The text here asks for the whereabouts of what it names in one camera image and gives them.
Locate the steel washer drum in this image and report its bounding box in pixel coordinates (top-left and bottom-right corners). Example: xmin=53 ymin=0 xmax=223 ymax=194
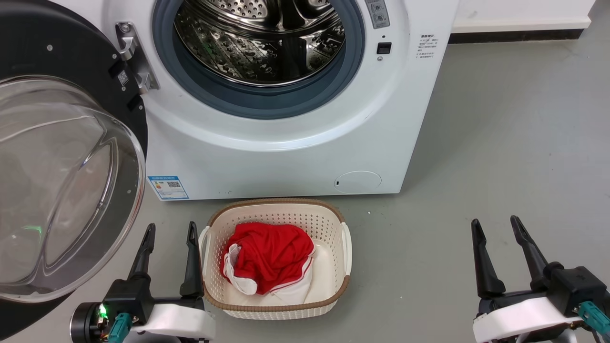
xmin=173 ymin=0 xmax=346 ymax=88

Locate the round black glass washer door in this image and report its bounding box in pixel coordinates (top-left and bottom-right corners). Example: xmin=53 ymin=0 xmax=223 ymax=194
xmin=0 ymin=0 xmax=149 ymax=342

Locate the red and white garment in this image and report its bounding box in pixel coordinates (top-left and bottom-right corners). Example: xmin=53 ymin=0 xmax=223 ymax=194
xmin=220 ymin=222 xmax=316 ymax=306

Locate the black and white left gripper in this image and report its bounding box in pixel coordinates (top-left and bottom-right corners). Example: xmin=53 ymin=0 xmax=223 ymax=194
xmin=102 ymin=221 xmax=216 ymax=343

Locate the white front-load washing machine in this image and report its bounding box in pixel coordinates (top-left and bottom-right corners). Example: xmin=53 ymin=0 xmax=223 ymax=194
xmin=50 ymin=0 xmax=461 ymax=202

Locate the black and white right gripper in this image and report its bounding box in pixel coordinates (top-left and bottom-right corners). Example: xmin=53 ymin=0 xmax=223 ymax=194
xmin=471 ymin=215 xmax=609 ymax=343

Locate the dark baseboard strip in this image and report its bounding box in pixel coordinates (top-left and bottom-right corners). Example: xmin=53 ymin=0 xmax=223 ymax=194
xmin=448 ymin=29 xmax=585 ymax=45

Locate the blue energy label sticker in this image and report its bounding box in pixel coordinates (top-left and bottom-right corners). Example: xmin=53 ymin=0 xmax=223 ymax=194
xmin=147 ymin=176 xmax=190 ymax=201

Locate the round white filter cover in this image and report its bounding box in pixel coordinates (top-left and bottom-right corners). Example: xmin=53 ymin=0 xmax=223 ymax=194
xmin=334 ymin=171 xmax=382 ymax=195

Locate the metal door hinge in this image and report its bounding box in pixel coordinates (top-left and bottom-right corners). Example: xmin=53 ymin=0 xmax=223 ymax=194
xmin=115 ymin=21 xmax=161 ymax=95

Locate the teal cable connector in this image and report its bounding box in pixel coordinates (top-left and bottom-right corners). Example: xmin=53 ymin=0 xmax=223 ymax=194
xmin=576 ymin=301 xmax=610 ymax=335
xmin=108 ymin=313 xmax=132 ymax=343

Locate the cream perforated laundry basket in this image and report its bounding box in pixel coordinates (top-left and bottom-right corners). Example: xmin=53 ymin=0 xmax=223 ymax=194
xmin=198 ymin=198 xmax=353 ymax=320

